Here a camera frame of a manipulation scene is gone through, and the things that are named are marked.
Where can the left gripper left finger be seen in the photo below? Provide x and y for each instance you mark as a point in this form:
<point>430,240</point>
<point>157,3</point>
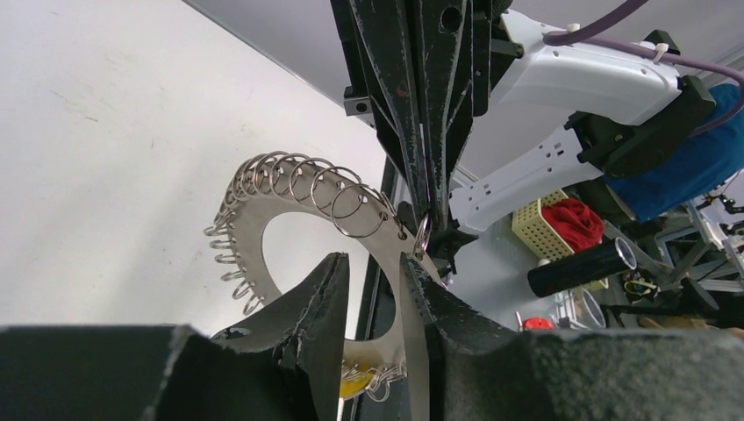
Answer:
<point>289,353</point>

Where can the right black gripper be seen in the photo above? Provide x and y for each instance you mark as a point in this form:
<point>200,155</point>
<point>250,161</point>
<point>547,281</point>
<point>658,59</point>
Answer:
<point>458,54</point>

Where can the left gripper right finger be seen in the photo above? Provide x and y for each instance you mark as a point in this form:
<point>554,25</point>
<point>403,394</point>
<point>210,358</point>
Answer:
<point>455,364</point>

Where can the metal disc with keyrings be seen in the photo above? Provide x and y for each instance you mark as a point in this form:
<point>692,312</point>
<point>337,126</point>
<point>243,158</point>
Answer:
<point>277,210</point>

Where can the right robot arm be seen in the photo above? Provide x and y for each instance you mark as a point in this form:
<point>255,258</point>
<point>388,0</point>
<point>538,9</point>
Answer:
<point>574,106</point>

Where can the yellow key tag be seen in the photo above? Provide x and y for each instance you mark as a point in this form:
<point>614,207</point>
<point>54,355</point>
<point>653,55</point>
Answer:
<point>355,379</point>

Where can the yellow perforated basket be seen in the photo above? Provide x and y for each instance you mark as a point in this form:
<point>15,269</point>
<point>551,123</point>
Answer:
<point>531,228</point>

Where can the red cloth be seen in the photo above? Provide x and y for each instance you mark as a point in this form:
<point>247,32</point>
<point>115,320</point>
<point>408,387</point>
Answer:
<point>575,222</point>

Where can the black cylinder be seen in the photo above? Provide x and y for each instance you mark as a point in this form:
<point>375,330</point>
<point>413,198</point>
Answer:
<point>611,257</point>

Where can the blue cloth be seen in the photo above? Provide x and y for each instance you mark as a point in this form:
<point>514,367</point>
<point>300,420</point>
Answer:
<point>702,163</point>

